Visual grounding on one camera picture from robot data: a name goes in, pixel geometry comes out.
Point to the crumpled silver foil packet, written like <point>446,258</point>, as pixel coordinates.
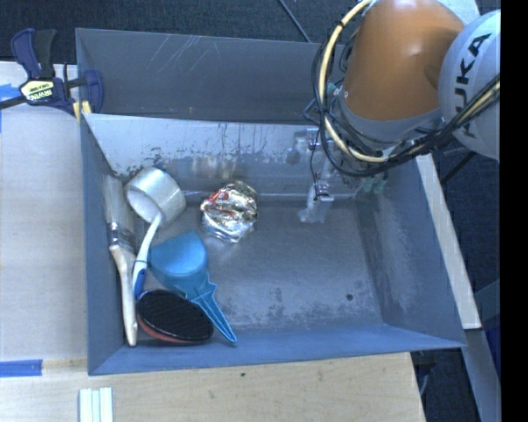
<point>229,213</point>

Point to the clear tape roll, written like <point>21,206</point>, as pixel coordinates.
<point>163,194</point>

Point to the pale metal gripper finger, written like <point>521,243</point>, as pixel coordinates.
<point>322,210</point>
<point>309,207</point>

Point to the blue plastic funnel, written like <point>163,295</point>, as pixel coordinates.
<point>180,262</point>

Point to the grey metal bin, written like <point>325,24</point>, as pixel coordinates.
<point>290,271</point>

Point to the pale wood board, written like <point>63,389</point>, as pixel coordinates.
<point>39,235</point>

